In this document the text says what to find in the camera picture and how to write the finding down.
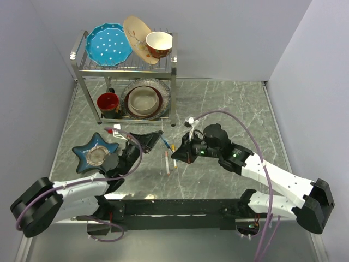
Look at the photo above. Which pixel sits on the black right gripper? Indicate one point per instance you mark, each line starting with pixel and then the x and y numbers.
pixel 182 153

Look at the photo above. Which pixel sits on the red mug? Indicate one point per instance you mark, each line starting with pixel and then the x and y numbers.
pixel 109 105

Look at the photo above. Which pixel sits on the blue pen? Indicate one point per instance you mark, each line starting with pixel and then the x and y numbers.
pixel 167 144

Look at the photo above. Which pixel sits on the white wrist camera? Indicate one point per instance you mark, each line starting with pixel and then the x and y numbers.
pixel 115 133
pixel 191 123

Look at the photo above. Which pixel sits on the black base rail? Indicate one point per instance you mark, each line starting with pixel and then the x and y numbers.
pixel 160 214

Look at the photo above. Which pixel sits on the beige ceramic bowl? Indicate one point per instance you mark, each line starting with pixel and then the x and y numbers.
pixel 143 101

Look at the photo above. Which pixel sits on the white pen yellow end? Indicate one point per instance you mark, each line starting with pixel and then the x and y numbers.
pixel 174 161

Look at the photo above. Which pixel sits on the steel dish rack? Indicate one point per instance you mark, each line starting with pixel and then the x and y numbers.
pixel 131 69

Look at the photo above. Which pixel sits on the red and white bowl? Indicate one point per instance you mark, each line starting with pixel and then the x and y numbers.
pixel 159 44

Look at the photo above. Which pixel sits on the blue polka dot plate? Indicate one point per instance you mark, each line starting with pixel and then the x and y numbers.
pixel 107 45

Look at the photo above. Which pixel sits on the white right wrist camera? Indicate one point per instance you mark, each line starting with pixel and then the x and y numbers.
pixel 191 123

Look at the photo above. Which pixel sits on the beige floral plate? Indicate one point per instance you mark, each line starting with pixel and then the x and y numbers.
pixel 136 31

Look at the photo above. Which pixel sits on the white pen orange end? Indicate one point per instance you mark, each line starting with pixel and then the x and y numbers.
pixel 167 166

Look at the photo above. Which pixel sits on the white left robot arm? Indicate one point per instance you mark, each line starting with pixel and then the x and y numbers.
pixel 46 202

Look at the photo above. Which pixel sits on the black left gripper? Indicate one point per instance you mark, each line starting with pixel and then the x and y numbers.
pixel 149 141

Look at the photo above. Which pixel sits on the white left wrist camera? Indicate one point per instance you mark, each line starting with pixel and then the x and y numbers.
pixel 115 133

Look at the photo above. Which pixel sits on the blue star-shaped dish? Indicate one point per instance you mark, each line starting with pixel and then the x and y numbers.
pixel 92 154

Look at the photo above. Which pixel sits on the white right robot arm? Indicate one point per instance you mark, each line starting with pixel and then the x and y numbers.
pixel 309 202

